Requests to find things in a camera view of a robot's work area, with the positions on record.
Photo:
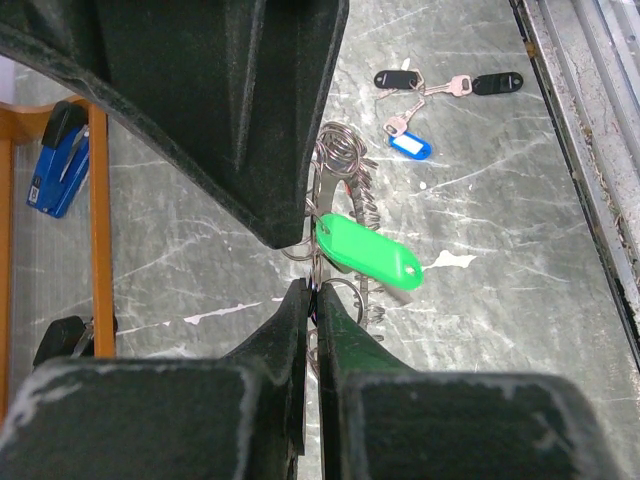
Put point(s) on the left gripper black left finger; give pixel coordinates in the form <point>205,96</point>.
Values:
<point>237,417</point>

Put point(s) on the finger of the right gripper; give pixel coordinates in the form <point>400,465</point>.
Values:
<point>232,93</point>

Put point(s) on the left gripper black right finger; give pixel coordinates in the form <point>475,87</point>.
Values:
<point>381,419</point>

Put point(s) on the green key tag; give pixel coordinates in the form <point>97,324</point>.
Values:
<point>368,252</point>

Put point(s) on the black key fob upper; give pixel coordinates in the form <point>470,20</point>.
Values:
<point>396,79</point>

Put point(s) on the black key fob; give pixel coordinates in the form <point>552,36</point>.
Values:
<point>396,79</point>
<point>497,83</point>

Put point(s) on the silver key with DAPA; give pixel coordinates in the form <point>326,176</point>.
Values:
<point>397,125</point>

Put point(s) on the blue key tag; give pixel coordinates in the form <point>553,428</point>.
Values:
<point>411,146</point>

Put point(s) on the black stapler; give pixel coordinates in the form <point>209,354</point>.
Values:
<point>66,337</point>

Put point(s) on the blue stapler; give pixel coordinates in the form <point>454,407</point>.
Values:
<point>63,162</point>

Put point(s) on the silver key centre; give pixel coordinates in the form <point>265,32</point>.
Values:
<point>458,86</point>

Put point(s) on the wooden three-tier shelf rack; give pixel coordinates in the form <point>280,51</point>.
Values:
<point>21,125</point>

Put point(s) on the black key fob lower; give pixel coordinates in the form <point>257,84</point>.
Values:
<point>497,83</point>

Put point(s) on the aluminium mounting rail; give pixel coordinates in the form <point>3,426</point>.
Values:
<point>585,55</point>

